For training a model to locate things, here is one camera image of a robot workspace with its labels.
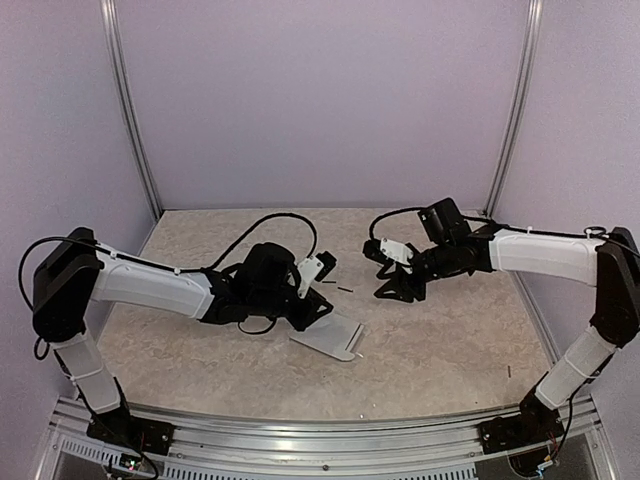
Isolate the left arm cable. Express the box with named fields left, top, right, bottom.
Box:
left=17, top=213, right=320, bottom=361

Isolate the right aluminium frame post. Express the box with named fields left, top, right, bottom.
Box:
left=482, top=0, right=544, bottom=218

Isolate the left aluminium frame post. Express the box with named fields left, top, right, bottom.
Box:
left=99, top=0, right=164, bottom=222

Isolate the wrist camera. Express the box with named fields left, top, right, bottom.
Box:
left=363, top=238, right=414, bottom=265
left=296, top=251, right=337, bottom=298

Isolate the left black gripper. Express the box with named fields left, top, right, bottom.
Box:
left=251, top=285, right=334, bottom=332

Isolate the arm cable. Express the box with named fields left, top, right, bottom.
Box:
left=367, top=206, right=640, bottom=251
left=17, top=213, right=320, bottom=361

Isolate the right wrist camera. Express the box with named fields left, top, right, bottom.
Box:
left=363, top=238, right=414, bottom=265

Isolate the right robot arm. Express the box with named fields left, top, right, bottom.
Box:
left=363, top=198, right=639, bottom=444

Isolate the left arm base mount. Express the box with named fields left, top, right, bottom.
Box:
left=87, top=417, right=175, bottom=456

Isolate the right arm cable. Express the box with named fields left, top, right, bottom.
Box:
left=367, top=206, right=640, bottom=251

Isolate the front aluminium rail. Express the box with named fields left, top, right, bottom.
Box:
left=32, top=396, right=621, bottom=479

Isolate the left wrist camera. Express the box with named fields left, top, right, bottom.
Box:
left=296, top=251, right=337, bottom=298

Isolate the white paper box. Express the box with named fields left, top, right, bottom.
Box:
left=289, top=313, right=365, bottom=362

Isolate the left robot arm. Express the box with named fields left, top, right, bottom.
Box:
left=31, top=227, right=337, bottom=445

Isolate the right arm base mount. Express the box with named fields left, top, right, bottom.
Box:
left=477, top=414, right=564, bottom=455

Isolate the aluminium frame post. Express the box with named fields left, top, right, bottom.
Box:
left=482, top=0, right=544, bottom=218
left=99, top=0, right=164, bottom=222

